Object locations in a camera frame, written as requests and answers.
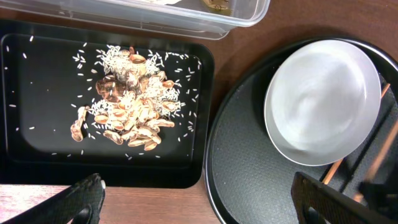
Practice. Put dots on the clear plastic waste bin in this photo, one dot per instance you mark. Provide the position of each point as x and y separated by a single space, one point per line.
188 18

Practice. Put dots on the wooden chopstick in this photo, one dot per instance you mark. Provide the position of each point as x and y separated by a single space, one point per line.
336 165
372 171

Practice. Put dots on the black rectangular tray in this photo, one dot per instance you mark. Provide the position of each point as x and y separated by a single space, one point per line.
20 166

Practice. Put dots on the grey round plate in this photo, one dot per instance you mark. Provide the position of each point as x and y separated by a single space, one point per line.
322 102

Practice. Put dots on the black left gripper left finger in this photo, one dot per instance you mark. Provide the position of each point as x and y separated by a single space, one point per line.
80 203

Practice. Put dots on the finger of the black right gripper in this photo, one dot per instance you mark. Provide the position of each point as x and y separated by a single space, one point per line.
382 197

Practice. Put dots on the food scraps and rice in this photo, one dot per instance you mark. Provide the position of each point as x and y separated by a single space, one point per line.
130 102

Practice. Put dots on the round black serving tray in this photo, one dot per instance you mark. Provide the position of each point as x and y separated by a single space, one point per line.
247 179

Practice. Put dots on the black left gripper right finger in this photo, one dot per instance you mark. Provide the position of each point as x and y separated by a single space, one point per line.
316 202

